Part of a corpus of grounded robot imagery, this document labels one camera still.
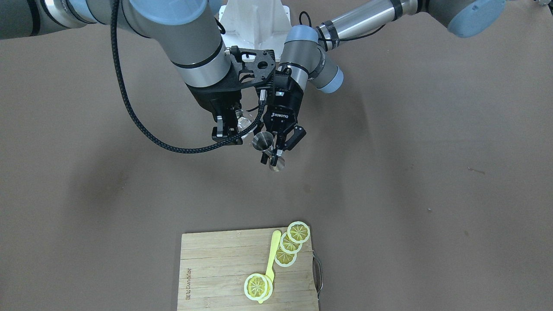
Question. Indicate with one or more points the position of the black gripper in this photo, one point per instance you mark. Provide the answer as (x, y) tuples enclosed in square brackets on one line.
[(284, 110), (212, 103)]

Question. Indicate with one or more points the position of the steel jigger measuring cup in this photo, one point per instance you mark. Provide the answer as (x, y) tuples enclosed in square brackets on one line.
[(265, 140)]

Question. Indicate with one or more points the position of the small clear glass cup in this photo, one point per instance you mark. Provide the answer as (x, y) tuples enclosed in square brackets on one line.
[(244, 119)]

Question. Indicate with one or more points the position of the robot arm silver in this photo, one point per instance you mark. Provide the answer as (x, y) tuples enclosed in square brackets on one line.
[(187, 31), (305, 60)]

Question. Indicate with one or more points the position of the lemon slice top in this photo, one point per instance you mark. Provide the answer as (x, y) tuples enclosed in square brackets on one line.
[(298, 232)]

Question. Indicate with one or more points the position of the yellow plastic knife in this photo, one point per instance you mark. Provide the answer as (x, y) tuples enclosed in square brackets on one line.
[(269, 272)]

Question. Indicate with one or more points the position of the bamboo cutting board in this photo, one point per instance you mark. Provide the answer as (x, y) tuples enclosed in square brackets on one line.
[(213, 267)]

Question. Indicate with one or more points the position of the lemon slice front large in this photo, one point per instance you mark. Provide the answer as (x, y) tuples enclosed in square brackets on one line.
[(258, 287)]

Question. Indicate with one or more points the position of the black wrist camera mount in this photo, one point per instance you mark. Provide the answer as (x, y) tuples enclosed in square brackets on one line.
[(250, 68)]

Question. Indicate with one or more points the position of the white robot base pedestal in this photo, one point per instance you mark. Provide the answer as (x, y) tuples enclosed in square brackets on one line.
[(255, 24)]

